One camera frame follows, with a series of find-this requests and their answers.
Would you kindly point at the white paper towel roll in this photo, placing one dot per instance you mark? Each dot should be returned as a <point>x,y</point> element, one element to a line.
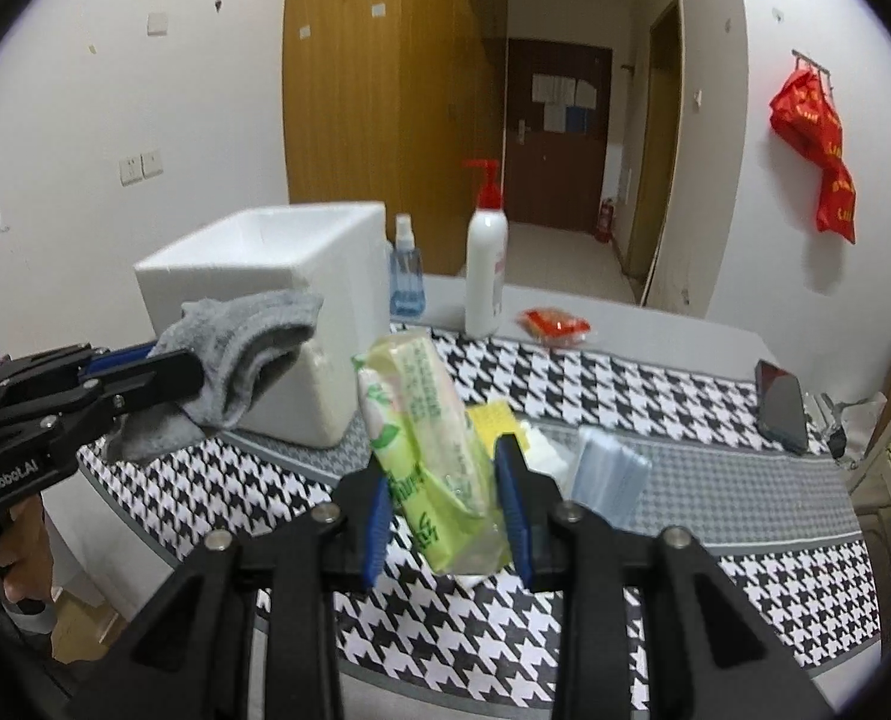
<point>325,262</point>

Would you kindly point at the black smartphone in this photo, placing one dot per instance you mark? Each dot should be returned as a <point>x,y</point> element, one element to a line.
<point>783,405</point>

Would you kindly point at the white wall switch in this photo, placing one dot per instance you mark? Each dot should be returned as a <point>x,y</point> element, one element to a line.
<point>158,24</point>

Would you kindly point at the red plastic bag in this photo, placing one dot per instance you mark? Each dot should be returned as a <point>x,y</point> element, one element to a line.
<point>837,202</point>
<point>805,112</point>

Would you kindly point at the metal wall hook rack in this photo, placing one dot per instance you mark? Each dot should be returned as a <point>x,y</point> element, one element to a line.
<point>813,60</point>

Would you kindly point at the red snack packet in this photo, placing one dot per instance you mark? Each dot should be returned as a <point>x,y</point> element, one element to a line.
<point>554,324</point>

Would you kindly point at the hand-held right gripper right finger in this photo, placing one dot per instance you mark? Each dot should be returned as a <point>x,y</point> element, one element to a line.
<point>509,510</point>

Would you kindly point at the yellow paper note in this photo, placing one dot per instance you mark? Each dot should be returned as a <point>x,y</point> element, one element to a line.
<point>490,420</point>

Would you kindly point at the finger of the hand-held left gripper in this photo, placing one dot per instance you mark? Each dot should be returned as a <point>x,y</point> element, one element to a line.
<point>162,381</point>
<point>119,358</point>

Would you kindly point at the white red pump lotion bottle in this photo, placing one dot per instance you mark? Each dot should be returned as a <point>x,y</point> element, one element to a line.
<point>485,270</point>

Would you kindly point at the wooden wardrobe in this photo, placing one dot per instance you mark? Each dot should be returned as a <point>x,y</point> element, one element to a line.
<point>355,90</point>

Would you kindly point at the cardboard box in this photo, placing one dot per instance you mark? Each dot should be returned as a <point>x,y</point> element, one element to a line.
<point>85,626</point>

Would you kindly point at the white wall outlet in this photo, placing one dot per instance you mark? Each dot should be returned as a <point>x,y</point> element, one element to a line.
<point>129,170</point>
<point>151,163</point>

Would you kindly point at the person's left hand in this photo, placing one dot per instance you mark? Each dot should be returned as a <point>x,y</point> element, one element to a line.
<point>21,562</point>

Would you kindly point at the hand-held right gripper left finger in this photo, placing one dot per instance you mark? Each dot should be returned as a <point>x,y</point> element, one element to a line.
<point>376,526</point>

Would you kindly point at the grey sock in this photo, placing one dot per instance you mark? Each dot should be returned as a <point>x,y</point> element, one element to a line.
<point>265,330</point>

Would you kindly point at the green tissue packet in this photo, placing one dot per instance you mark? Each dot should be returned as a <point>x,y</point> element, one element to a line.
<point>430,420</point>

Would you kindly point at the red fire extinguisher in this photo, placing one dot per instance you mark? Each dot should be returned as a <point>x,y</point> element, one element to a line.
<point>603,221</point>

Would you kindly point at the blue spray bottle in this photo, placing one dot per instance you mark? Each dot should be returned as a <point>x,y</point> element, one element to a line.
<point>406,277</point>

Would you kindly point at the light wooden side door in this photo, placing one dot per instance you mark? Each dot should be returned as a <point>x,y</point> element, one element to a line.
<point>659,150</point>

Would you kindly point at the houndstooth tablecloth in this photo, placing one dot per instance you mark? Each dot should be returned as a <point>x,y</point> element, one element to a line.
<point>640,390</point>

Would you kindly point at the blue door notice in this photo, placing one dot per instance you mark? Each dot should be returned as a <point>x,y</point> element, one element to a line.
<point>565,117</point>

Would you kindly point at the white door notice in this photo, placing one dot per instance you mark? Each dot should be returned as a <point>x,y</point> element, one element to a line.
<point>554,88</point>

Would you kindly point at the dark brown door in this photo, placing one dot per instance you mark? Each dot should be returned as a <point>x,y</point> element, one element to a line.
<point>558,180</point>

